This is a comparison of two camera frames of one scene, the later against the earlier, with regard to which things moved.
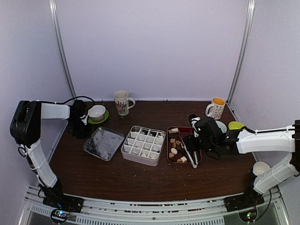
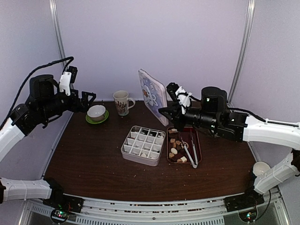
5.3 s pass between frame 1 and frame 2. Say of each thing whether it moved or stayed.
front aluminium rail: stayed
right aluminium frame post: stayed
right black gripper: moved
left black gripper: moved
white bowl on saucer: stayed
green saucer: stayed
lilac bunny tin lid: moved
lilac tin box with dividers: stayed
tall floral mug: stayed
